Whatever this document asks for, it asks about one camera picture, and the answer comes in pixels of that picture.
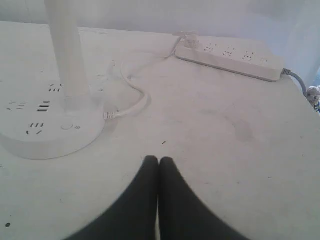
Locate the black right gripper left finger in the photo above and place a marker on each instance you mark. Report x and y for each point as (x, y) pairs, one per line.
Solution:
(133, 215)

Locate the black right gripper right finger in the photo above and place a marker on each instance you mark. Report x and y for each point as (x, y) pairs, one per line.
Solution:
(182, 215)

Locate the white desk lamp with sockets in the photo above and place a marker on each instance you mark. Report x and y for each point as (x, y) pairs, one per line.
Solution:
(43, 119)

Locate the white power strip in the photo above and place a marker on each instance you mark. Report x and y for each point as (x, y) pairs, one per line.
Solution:
(246, 57)

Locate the white plug in strip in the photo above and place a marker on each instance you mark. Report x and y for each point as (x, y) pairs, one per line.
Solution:
(190, 39)

